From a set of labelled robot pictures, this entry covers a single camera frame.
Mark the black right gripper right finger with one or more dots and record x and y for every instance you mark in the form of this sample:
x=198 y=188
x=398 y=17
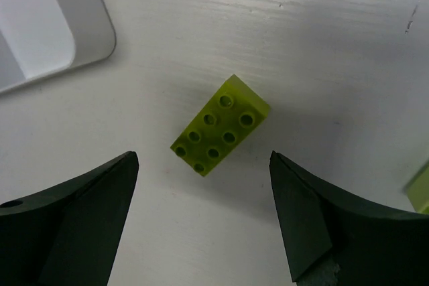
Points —
x=333 y=237

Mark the white three-compartment tray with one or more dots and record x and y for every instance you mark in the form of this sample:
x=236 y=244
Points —
x=40 y=38

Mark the green 2x4 lego brick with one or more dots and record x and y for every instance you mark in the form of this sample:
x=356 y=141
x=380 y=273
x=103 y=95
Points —
x=231 y=114

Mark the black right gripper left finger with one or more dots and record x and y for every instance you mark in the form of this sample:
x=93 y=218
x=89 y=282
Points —
x=68 y=234

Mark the green 2x4 lego far right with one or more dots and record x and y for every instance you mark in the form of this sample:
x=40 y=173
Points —
x=416 y=189

